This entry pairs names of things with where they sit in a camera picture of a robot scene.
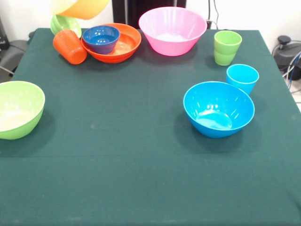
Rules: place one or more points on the large orange bowl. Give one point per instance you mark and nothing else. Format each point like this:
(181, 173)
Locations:
(82, 9)

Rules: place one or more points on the large pink bowl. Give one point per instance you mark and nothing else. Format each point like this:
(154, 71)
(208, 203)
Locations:
(172, 30)

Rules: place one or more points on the large green bowl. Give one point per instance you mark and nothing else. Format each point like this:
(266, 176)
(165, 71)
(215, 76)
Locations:
(21, 110)

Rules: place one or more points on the light blue bowl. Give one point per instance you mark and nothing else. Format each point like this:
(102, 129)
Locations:
(218, 110)

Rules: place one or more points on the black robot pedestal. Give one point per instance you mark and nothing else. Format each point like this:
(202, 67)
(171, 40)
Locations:
(127, 11)

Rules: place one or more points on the red-orange bowl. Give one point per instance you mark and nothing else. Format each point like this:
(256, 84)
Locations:
(128, 44)

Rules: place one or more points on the green cup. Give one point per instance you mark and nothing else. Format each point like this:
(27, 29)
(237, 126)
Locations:
(227, 54)

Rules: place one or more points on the small dark blue bowl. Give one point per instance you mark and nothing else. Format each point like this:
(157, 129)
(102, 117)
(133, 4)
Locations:
(101, 38)

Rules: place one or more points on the black power plug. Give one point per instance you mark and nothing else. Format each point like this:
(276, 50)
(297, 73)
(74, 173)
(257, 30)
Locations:
(209, 24)

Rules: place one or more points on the dark green tablecloth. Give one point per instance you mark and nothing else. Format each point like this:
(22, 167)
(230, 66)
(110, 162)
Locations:
(150, 183)

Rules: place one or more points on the red-orange cup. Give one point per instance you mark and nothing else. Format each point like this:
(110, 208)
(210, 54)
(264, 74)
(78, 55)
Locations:
(69, 48)

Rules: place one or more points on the light blue cup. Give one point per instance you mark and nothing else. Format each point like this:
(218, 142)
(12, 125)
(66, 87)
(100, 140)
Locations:
(243, 78)

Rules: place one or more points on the black stand base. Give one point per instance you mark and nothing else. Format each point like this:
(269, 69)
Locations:
(287, 51)

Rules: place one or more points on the small green bowl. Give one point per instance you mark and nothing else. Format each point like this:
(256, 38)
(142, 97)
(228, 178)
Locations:
(68, 24)

